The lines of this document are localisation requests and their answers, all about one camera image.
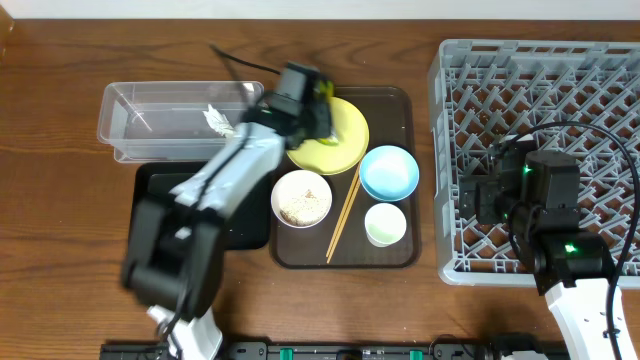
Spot yellow green snack wrapper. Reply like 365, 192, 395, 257
318, 80, 340, 146

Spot brown serving tray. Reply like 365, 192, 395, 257
269, 86, 421, 269

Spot clear plastic bin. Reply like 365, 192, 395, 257
97, 81, 264, 163

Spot crumpled white tissue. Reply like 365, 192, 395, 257
203, 104, 235, 139

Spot black rectangular tray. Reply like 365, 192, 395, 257
131, 161, 273, 250

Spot white cup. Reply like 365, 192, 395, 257
364, 203, 407, 247

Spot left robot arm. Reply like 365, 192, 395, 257
121, 93, 333, 359

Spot rice and nuts leftovers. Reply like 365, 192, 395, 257
278, 190, 331, 227

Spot light blue bowl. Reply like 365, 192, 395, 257
359, 145, 420, 202

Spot yellow plate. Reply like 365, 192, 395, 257
287, 97, 369, 175

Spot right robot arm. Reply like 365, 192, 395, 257
459, 136, 637, 359

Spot grey dishwasher rack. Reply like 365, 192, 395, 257
428, 39, 639, 289

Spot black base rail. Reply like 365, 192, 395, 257
98, 333, 571, 360

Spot white bowl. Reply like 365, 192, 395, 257
271, 170, 333, 228

